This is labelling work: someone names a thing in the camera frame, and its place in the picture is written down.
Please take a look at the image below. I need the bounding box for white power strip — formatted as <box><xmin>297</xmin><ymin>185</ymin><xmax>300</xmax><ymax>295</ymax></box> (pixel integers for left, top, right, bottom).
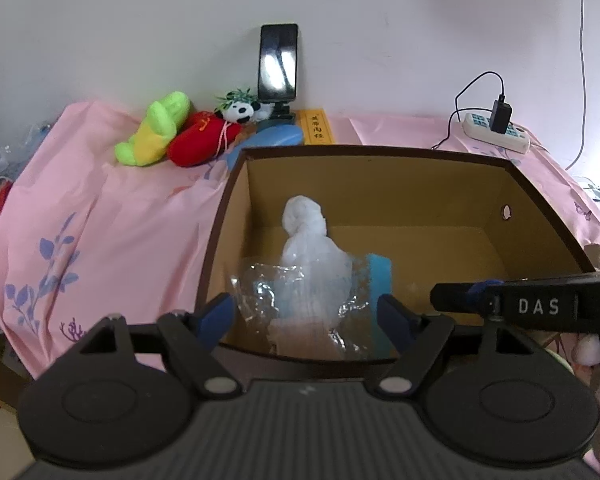
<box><xmin>461</xmin><ymin>112</ymin><xmax>532</xmax><ymax>154</ymax></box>

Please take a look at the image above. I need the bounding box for person's right hand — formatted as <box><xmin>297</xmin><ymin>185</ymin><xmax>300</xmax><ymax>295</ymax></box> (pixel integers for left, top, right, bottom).
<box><xmin>574</xmin><ymin>333</ymin><xmax>600</xmax><ymax>476</ymax></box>

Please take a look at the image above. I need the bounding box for black charger plug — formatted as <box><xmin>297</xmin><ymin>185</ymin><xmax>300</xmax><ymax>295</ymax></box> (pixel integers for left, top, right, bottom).
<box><xmin>489</xmin><ymin>94</ymin><xmax>514</xmax><ymax>135</ymax></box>

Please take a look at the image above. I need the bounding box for black charger cable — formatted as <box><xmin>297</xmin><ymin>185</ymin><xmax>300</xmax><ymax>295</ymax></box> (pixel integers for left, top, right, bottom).
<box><xmin>430</xmin><ymin>71</ymin><xmax>507</xmax><ymax>151</ymax></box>

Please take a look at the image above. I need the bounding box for blue plush toy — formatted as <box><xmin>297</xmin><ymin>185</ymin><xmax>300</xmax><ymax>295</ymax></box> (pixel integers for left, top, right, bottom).
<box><xmin>224</xmin><ymin>125</ymin><xmax>305</xmax><ymax>168</ymax></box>

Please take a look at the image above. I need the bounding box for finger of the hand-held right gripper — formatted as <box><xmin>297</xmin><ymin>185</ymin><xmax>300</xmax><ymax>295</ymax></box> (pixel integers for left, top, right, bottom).
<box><xmin>429</xmin><ymin>268</ymin><xmax>600</xmax><ymax>334</ymax></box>

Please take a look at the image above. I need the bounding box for brown cardboard box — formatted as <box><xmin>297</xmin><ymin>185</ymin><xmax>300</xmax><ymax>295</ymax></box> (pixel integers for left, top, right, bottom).
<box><xmin>196</xmin><ymin>144</ymin><xmax>598</xmax><ymax>365</ymax></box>

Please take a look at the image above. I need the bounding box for red plush toy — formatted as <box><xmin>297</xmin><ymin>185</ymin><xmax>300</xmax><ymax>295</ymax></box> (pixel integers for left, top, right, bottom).
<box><xmin>167</xmin><ymin>111</ymin><xmax>243</xmax><ymax>168</ymax></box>

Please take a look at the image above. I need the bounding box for black smartphone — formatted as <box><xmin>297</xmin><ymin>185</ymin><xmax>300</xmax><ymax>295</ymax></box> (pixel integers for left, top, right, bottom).
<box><xmin>257</xmin><ymin>23</ymin><xmax>300</xmax><ymax>103</ymax></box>

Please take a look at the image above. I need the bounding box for crumpled clear plastic wrap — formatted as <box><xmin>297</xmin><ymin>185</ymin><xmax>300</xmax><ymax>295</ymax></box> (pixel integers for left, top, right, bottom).
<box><xmin>0</xmin><ymin>119</ymin><xmax>57</xmax><ymax>183</ymax></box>

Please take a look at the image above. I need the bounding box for white plush toy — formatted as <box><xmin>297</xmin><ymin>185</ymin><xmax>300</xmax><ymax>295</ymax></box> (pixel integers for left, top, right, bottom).
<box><xmin>272</xmin><ymin>195</ymin><xmax>356</xmax><ymax>321</ymax></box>

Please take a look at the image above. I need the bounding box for light blue sponge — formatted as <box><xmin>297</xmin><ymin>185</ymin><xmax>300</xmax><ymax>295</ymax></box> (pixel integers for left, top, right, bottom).
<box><xmin>366</xmin><ymin>253</ymin><xmax>398</xmax><ymax>358</ymax></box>

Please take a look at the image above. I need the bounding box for dark phone stand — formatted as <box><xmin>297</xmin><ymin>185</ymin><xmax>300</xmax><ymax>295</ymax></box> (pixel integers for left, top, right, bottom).
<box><xmin>256</xmin><ymin>101</ymin><xmax>297</xmax><ymax>133</ymax></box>

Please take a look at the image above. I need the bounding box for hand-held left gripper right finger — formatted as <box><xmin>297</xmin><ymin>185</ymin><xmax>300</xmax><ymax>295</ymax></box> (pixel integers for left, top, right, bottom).
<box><xmin>374</xmin><ymin>293</ymin><xmax>532</xmax><ymax>402</ymax></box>

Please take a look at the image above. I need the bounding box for panda plush toy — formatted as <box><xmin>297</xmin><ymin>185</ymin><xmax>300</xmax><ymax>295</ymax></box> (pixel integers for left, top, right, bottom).
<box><xmin>215</xmin><ymin>88</ymin><xmax>275</xmax><ymax>125</ymax></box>

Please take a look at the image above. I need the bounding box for clear plastic bag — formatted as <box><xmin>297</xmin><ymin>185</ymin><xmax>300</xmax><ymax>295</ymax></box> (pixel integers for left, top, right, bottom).
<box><xmin>227</xmin><ymin>255</ymin><xmax>376</xmax><ymax>361</ymax></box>

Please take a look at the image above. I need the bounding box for green and yellow plush toy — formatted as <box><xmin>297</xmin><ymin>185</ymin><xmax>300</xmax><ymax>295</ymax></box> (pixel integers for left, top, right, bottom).
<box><xmin>114</xmin><ymin>91</ymin><xmax>192</xmax><ymax>167</ymax></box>

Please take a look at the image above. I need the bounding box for yellow flat box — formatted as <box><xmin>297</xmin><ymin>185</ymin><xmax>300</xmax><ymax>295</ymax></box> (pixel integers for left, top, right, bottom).
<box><xmin>299</xmin><ymin>109</ymin><xmax>337</xmax><ymax>146</ymax></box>

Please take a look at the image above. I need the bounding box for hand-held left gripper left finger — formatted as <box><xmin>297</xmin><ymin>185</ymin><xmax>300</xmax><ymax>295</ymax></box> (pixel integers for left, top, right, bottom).
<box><xmin>78</xmin><ymin>292</ymin><xmax>243</xmax><ymax>401</ymax></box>

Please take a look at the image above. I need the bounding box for pink floral bedsheet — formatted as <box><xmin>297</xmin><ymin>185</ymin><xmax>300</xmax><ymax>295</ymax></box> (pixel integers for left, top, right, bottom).
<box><xmin>0</xmin><ymin>100</ymin><xmax>600</xmax><ymax>382</ymax></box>

